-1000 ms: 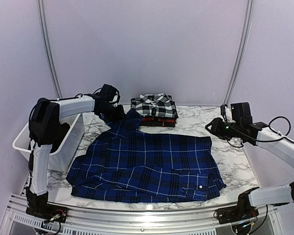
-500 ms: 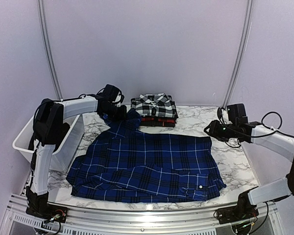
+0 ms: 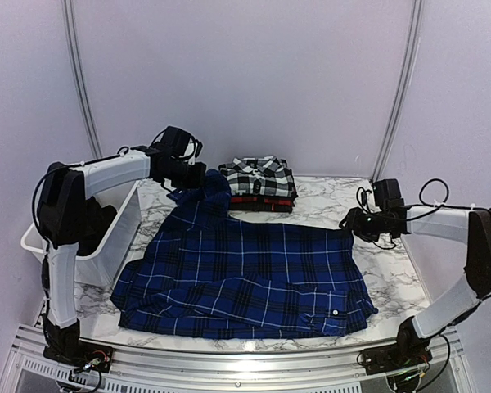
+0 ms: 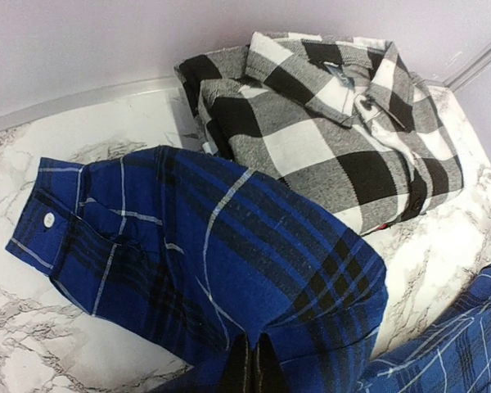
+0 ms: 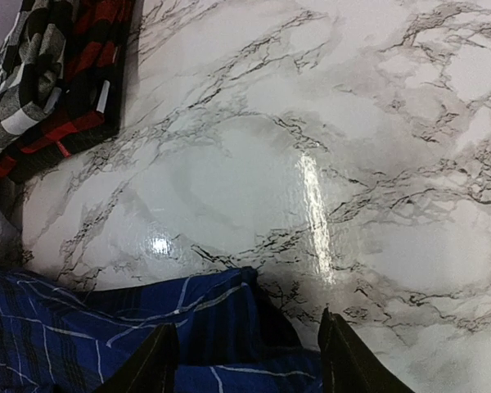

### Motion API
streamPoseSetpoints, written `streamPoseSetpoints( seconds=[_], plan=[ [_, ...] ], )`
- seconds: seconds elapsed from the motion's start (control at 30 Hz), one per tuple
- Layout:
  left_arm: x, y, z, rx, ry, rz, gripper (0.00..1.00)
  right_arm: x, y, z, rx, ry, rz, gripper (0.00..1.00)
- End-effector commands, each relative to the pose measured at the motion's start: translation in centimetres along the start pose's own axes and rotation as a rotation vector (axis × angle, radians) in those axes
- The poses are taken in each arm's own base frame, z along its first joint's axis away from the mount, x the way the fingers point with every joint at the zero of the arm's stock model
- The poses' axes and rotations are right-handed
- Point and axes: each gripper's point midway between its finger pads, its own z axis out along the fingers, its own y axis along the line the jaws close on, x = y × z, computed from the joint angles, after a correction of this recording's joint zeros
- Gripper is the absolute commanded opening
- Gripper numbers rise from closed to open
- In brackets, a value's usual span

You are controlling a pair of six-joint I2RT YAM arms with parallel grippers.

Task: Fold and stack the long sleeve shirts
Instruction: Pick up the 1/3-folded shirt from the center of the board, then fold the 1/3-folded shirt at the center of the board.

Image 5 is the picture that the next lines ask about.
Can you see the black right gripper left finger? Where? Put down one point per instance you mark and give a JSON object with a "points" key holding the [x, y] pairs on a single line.
{"points": [[151, 368]]}

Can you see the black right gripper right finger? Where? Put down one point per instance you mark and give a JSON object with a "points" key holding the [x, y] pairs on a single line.
{"points": [[348, 365]]}

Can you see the blue plaid long sleeve shirt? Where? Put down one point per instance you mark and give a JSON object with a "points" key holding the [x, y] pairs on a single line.
{"points": [[231, 337]]}

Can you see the black white checked folded shirt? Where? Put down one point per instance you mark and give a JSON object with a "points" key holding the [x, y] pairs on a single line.
{"points": [[32, 65]]}

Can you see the red black folded shirt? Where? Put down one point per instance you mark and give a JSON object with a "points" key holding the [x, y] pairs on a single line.
{"points": [[88, 110]]}

